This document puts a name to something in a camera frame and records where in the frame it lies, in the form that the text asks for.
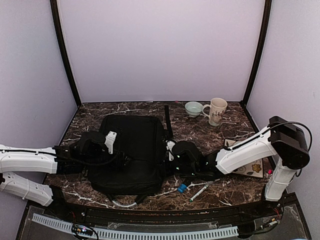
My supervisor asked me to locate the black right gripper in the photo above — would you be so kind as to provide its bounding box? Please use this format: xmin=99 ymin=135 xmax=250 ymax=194
xmin=155 ymin=156 xmax=198 ymax=178

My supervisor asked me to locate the black student bag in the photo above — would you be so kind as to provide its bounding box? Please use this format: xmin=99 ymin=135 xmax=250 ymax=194
xmin=87 ymin=105 xmax=173 ymax=208

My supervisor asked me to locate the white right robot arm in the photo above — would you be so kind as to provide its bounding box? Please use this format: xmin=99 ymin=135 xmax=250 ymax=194
xmin=165 ymin=116 xmax=312 ymax=217

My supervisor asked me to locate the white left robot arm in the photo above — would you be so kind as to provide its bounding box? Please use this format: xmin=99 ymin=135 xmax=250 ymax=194
xmin=0 ymin=131 xmax=119 ymax=218

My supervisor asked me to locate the small celadon bowl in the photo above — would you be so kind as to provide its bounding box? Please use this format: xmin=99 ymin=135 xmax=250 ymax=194
xmin=184 ymin=101 xmax=203 ymax=118

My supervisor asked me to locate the black marker blue cap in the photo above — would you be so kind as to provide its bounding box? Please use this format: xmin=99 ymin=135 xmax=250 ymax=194
xmin=177 ymin=183 xmax=188 ymax=193

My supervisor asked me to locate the white pen green tip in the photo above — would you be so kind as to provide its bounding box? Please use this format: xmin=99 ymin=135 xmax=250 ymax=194
xmin=189 ymin=181 xmax=214 ymax=203

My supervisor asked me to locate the cream floral mug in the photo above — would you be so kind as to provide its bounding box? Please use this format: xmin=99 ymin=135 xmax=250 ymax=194
xmin=202 ymin=97 xmax=228 ymax=127

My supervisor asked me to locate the floral square plate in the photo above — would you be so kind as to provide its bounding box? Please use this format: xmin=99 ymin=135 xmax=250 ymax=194
xmin=223 ymin=138 xmax=264 ymax=179

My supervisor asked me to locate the small circuit board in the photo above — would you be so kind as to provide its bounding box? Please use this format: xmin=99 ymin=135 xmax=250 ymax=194
xmin=71 ymin=224 xmax=94 ymax=237

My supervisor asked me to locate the black front rail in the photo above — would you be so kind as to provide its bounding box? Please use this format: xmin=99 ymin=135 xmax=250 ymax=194
xmin=44 ymin=201 xmax=284 ymax=226

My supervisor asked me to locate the white slotted cable duct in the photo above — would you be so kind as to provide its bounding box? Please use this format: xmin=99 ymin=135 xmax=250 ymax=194
xmin=31 ymin=213 xmax=239 ymax=240

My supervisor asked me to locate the left black frame post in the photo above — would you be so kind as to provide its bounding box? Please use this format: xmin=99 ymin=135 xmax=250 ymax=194
xmin=49 ymin=0 xmax=82 ymax=108

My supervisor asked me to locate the black frame post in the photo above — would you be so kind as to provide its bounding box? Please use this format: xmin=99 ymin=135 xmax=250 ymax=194
xmin=49 ymin=0 xmax=82 ymax=108
xmin=240 ymin=0 xmax=272 ymax=108

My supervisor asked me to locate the right black frame post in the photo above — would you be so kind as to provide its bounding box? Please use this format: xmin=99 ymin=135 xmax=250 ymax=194
xmin=240 ymin=0 xmax=272 ymax=108

